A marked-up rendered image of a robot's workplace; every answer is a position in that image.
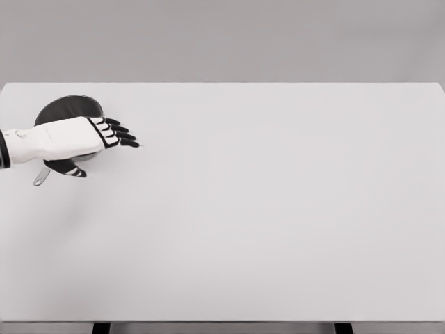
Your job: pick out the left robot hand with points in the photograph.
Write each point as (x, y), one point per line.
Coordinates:
(69, 137)

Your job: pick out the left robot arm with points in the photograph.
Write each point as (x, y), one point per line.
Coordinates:
(15, 146)

